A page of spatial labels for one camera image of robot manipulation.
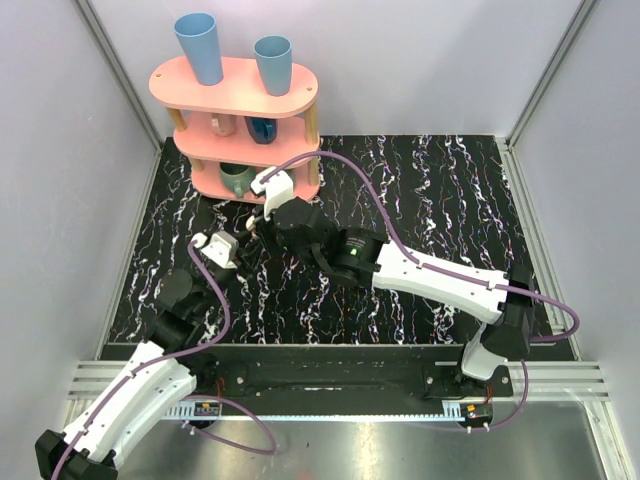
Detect white earbuds charging case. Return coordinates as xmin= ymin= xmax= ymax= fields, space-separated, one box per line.
xmin=245 ymin=215 xmax=263 ymax=238

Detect blue cup right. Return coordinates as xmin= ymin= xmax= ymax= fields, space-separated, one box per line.
xmin=254 ymin=35 xmax=293 ymax=96

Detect purple cable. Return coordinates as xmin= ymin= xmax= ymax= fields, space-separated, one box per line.
xmin=47 ymin=234 xmax=279 ymax=480
xmin=259 ymin=149 xmax=581 ymax=433

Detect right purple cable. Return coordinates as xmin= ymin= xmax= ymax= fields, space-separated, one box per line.
xmin=259 ymin=149 xmax=581 ymax=433

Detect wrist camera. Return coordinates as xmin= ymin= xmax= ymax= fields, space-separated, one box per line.
xmin=250 ymin=166 xmax=294 ymax=221
xmin=201 ymin=231 xmax=239 ymax=269

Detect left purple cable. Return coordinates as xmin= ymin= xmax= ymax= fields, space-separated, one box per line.
xmin=47 ymin=234 xmax=279 ymax=480

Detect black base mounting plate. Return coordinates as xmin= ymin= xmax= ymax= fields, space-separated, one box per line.
xmin=196 ymin=345 xmax=513 ymax=417

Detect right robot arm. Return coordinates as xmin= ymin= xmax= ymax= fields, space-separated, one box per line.
xmin=269 ymin=198 xmax=533 ymax=397

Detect tall blue cup left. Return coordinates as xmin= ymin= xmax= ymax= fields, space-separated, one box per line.
xmin=174 ymin=12 xmax=224 ymax=86

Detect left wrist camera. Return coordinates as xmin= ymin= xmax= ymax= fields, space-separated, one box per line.
xmin=201 ymin=231 xmax=239 ymax=269

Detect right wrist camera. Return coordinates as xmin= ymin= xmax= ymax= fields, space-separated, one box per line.
xmin=250 ymin=166 xmax=294 ymax=221

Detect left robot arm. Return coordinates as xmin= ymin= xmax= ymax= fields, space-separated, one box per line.
xmin=35 ymin=232 xmax=242 ymax=479

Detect pink mug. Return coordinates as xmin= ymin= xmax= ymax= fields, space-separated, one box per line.
xmin=211 ymin=113 xmax=236 ymax=137

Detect dark blue mug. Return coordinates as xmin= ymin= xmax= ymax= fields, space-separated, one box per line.
xmin=245 ymin=117 xmax=277 ymax=145

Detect green ceramic mug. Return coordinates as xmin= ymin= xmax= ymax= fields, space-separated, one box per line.
xmin=219 ymin=163 xmax=256 ymax=198

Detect pink three-tier shelf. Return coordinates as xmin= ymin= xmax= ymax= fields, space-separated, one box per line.
xmin=149 ymin=56 xmax=320 ymax=200

